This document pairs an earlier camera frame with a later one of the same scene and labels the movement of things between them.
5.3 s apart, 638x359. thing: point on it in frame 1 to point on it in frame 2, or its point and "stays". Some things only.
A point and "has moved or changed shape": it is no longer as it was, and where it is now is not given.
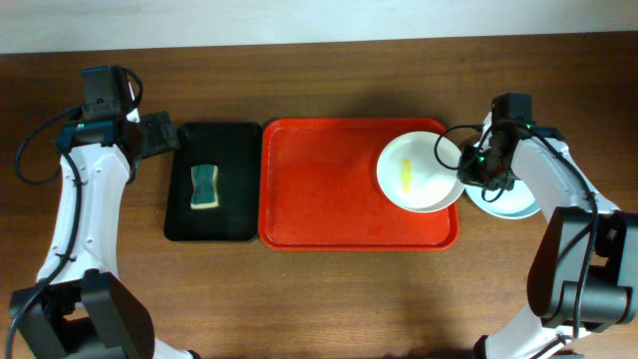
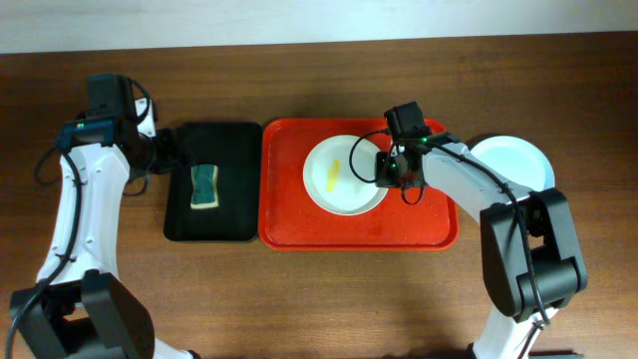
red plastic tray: x=319 y=187 stays
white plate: x=418 y=172 has moved or changed shape
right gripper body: x=481 y=168 to x=392 y=178
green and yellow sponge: x=204 y=180 stays
